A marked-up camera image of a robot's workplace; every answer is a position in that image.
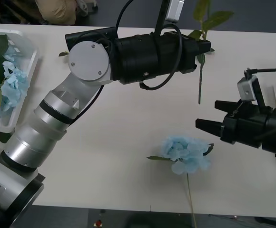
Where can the small loose green leaf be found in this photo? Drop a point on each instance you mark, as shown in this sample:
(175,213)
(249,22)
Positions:
(63,54)

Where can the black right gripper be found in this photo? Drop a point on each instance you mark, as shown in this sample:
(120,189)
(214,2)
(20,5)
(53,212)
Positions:
(245,126)

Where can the loose dark green leaf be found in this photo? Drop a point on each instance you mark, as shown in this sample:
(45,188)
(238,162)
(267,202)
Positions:
(3,137)

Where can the silver and black left arm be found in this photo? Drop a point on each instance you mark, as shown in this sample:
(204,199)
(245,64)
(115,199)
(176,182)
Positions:
(57,111)

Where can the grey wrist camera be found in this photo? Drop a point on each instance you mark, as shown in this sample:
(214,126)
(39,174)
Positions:
(173,10)
(247,88)

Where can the pale blue flower with stem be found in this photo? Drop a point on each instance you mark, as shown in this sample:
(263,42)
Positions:
(188,152)

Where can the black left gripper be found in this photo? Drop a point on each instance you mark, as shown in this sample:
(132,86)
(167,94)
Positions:
(188,57)

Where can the green flower stem with leaves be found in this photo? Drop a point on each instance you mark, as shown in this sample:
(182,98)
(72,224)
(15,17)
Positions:
(216,20)

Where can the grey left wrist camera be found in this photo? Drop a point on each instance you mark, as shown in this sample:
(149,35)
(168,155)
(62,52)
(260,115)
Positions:
(173,10)

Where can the person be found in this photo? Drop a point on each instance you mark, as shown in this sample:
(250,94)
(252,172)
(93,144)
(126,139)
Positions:
(57,12)

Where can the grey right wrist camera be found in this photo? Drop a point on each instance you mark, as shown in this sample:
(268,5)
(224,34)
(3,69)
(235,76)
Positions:
(247,88)

